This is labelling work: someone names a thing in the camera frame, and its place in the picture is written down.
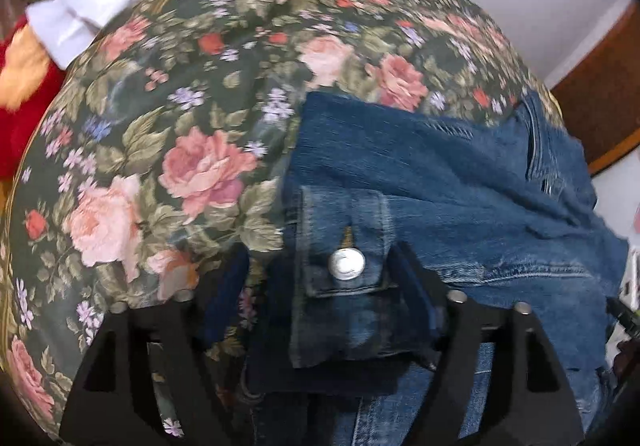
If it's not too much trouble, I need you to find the dark floral bedspread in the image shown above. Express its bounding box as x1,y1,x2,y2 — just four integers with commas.
1,0,560,438

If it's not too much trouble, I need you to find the red orange plush toy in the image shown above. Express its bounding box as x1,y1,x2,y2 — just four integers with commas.
0,16,66,181

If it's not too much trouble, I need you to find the blue denim jacket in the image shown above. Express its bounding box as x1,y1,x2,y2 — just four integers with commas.
240,89,630,446

